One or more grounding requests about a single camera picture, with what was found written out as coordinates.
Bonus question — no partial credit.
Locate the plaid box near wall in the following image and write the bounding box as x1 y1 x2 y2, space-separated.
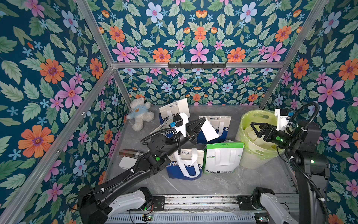
119 149 144 159

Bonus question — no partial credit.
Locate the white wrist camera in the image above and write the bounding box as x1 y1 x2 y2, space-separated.
170 113 189 137
275 109 293 131

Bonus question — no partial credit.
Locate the white bag green top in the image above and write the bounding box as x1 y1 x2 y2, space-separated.
203 142 244 174

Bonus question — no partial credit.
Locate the blue white tote bag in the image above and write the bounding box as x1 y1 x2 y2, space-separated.
167 148 204 181
159 99 190 124

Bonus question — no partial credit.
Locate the white teddy bear blue shirt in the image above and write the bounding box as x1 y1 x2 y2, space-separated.
126 98 154 132

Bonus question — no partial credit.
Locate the black wall hook rail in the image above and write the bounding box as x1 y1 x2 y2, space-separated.
167 62 227 70

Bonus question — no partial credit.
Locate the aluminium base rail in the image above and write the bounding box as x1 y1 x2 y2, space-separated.
88 192 328 224

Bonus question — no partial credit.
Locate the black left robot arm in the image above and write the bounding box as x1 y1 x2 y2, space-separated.
78 118 206 224

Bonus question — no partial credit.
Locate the white trash bin green liner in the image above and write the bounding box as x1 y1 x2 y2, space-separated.
235 109 290 169

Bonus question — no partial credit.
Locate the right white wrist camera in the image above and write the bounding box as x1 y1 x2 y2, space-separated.
275 109 293 131

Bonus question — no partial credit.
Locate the middle right blue white bag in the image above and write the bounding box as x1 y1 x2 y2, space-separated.
197 116 231 144

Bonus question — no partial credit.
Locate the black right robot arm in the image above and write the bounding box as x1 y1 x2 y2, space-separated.
236 102 330 224

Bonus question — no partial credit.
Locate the white pad near wall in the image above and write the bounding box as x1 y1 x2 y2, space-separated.
118 156 137 170

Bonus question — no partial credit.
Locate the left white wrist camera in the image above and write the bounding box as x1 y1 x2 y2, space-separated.
170 113 189 137

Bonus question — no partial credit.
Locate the middle left blue white bag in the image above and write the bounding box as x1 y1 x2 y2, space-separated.
150 120 179 140

